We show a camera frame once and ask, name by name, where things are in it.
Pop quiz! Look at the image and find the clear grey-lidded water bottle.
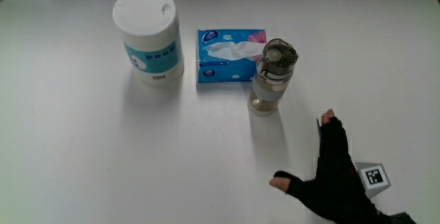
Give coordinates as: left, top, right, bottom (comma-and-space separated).
247, 38, 299, 117

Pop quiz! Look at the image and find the white wet wipes canister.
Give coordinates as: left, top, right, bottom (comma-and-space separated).
111, 0, 185, 86

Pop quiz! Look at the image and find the person's right hand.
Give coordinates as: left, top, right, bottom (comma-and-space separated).
269, 109, 418, 224

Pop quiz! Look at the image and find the blue tissue pack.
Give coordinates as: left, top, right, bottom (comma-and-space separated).
196, 28, 267, 84

